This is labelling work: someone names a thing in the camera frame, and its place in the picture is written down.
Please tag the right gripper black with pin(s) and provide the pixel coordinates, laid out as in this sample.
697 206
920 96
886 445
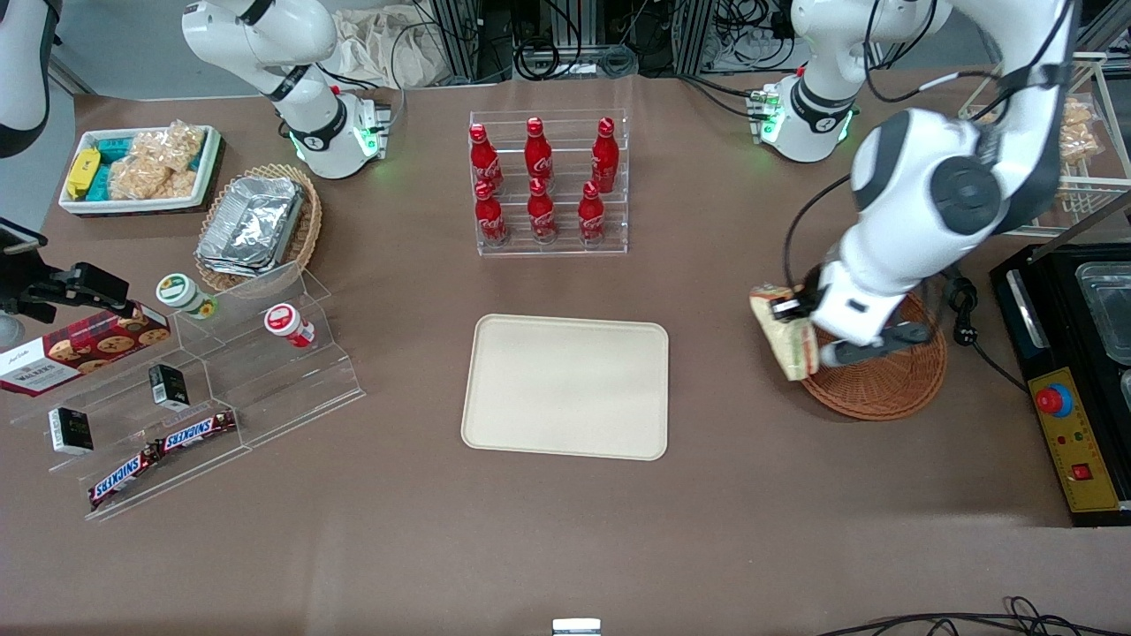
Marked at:
42 292

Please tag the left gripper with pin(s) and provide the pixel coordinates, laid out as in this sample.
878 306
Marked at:
802 304

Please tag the triangle sandwich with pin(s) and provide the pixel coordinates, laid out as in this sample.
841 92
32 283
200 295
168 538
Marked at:
786 344

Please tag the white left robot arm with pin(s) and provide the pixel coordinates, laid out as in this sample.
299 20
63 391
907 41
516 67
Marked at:
910 159

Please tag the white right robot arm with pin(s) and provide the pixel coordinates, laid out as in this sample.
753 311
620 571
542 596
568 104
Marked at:
265 35

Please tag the brown wicker basket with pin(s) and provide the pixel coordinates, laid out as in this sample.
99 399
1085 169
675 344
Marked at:
884 389

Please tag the cream rectangular tray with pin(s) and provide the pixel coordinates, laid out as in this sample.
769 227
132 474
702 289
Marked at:
565 384

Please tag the light wicker basket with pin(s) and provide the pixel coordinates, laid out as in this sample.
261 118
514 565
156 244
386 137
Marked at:
305 230

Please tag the Walkers red tartan cookie box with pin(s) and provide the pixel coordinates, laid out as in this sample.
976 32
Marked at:
79 349

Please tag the green lid sunflower jar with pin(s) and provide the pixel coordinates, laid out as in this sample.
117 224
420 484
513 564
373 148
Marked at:
181 293

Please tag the teal snack packet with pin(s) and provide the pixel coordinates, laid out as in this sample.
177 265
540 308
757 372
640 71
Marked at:
113 148
100 184

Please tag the yellow snack packet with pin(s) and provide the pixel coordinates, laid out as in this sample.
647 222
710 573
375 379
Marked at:
81 172

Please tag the small black carton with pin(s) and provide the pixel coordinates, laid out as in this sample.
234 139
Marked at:
71 431
168 387

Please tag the rice cracker bag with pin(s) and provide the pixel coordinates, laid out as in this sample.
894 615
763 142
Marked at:
172 146
150 181

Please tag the Snickers chocolate bar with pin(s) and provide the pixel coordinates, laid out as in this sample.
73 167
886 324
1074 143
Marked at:
124 477
199 430

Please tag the white snack bin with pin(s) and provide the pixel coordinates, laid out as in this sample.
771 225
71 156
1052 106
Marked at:
212 163

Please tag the aluminium foil container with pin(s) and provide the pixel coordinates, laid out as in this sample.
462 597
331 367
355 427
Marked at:
252 225

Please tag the red Coca-Cola bottle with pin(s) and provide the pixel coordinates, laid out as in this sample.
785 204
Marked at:
605 155
537 152
591 216
490 219
541 214
483 159

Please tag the clear acrylic stepped shelf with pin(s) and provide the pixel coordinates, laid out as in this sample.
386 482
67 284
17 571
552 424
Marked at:
265 389

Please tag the red lid jar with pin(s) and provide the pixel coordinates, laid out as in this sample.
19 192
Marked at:
287 325

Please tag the clear acrylic bottle rack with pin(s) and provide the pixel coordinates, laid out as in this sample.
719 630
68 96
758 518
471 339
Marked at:
565 249

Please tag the black heating appliance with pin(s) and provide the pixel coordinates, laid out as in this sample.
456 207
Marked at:
1025 309

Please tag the red emergency stop button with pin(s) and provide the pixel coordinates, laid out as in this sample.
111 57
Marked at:
1053 400

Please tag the steel pan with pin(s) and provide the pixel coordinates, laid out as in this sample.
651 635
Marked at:
1109 309

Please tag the snack bag in clear wrap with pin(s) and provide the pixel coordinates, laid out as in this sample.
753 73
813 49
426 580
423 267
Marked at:
1080 131

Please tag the small silver device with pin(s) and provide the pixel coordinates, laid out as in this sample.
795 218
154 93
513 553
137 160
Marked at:
576 627

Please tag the beige cloth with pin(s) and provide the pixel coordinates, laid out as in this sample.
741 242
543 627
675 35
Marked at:
380 44

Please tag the aluminium frame post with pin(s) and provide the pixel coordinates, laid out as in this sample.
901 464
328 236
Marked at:
458 40

